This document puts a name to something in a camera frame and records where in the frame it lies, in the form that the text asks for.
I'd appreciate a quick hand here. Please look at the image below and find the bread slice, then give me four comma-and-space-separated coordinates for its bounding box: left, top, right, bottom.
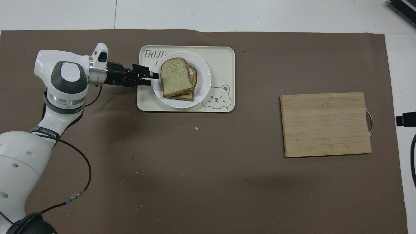
160, 58, 194, 98
169, 64, 198, 102

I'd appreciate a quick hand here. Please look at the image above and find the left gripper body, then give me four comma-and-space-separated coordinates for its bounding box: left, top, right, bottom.
105, 61, 132, 87

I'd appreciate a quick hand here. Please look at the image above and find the black stand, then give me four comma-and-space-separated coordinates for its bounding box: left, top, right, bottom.
395, 112, 416, 127

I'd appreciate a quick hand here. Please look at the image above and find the dark ribbed metal bar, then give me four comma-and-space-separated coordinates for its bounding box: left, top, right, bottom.
386, 0, 416, 19

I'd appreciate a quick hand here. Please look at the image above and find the cream tray with bear print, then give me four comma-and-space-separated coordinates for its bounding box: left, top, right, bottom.
136, 45, 235, 113

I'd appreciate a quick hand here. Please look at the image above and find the black cable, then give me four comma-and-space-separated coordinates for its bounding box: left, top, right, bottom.
32, 84, 104, 217
410, 133, 416, 189

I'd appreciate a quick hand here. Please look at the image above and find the white round plate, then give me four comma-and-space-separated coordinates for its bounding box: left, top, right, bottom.
152, 51, 212, 109

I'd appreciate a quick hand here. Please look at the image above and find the wooden cutting board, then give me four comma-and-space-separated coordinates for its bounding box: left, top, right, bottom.
280, 92, 373, 158

